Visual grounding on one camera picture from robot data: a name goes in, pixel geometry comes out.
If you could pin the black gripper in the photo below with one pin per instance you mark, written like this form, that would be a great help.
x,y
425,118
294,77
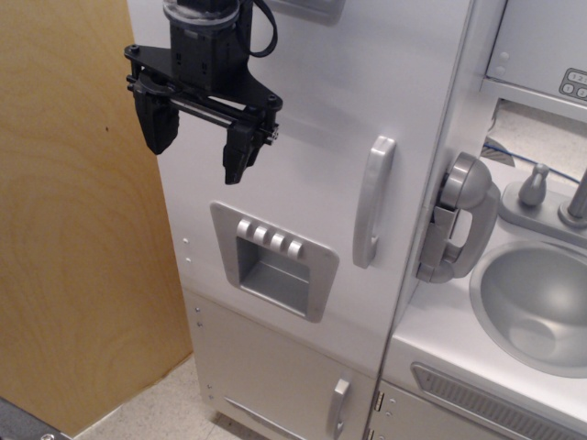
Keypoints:
x,y
205,74

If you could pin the white fridge door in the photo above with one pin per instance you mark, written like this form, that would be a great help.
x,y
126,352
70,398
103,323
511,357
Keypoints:
x,y
383,68
266,381

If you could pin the grey door handle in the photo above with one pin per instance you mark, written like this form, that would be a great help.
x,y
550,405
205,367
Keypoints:
x,y
377,168
335,423

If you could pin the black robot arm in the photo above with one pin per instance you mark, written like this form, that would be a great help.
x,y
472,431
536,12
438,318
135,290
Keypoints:
x,y
210,15

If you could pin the grey ice dispenser panel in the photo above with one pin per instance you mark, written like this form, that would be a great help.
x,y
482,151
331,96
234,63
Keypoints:
x,y
289,271

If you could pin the plywood board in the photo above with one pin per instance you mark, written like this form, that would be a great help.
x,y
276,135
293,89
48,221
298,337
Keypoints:
x,y
91,305

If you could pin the grey toy telephone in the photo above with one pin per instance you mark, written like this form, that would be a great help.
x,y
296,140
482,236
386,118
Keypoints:
x,y
461,223

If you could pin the metal door hinge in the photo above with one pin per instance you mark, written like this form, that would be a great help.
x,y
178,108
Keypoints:
x,y
378,402

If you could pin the grey faucet knob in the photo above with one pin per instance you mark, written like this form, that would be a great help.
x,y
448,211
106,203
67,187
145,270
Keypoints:
x,y
534,188

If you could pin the white microwave with keypad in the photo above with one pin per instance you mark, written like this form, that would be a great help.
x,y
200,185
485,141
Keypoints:
x,y
539,57

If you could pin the black base corner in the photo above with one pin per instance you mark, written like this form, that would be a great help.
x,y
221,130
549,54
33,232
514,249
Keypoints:
x,y
18,424

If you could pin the grey faucet base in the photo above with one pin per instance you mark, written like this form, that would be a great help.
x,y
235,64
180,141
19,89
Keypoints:
x,y
543,218

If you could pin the grey round sink basin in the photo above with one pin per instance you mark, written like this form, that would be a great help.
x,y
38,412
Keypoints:
x,y
530,299

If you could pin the grey faucet spout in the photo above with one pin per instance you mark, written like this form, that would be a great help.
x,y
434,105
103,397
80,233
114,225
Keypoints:
x,y
573,212

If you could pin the grey oven vent panel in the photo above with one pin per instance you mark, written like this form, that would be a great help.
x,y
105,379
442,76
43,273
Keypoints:
x,y
485,406

